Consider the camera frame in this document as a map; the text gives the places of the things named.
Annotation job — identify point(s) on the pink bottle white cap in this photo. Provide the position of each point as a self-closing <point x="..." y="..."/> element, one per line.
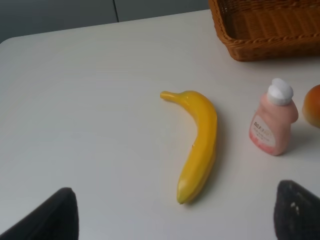
<point x="270" y="127"/>

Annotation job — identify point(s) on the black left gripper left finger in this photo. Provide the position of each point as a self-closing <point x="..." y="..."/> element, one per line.
<point x="57" y="218"/>

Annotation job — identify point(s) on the yellow banana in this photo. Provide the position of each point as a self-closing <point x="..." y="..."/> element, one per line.
<point x="202" y="156"/>

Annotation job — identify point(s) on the woven wicker basket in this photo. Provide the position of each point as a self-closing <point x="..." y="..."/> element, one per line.
<point x="254" y="30"/>

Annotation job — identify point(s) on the red orange peach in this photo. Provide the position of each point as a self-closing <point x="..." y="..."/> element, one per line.
<point x="311" y="106"/>

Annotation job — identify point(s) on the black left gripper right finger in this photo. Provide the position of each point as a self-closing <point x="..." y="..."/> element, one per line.
<point x="296" y="214"/>

